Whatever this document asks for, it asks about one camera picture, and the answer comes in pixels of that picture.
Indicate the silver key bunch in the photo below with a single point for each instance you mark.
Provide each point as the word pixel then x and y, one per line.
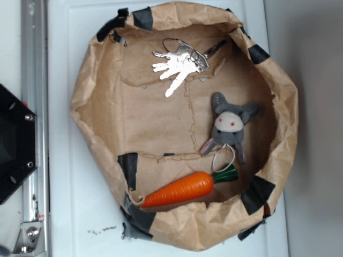
pixel 185 61

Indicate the brown paper bag container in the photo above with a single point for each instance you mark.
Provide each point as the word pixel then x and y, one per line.
pixel 143 141

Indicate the grey plush bunny toy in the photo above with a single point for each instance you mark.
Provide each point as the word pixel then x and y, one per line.
pixel 229 122

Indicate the orange plastic carrot toy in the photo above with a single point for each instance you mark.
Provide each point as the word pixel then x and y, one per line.
pixel 193 186

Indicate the aluminium frame rail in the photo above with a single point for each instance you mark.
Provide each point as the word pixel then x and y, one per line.
pixel 34 92

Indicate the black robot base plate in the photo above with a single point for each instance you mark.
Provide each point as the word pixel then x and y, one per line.
pixel 18 143

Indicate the silver corner bracket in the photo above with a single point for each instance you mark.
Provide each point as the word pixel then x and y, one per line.
pixel 30 241

